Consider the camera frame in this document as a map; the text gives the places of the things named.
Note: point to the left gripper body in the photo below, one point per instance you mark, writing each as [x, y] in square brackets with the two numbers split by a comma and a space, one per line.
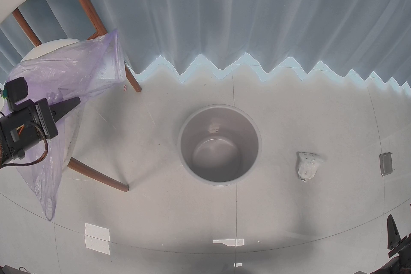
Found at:
[32, 125]

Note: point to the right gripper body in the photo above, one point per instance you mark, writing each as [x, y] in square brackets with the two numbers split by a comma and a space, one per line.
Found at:
[403, 248]

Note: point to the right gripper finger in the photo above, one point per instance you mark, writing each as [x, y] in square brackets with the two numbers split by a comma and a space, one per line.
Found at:
[392, 234]

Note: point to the purple plastic bag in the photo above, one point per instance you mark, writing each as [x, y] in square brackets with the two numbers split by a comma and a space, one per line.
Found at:
[64, 67]

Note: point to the white trash bin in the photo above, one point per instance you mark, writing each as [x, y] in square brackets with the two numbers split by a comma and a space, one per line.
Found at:
[192, 125]

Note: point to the crumpled white paper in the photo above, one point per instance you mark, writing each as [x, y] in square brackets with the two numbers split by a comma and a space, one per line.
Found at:
[306, 166]

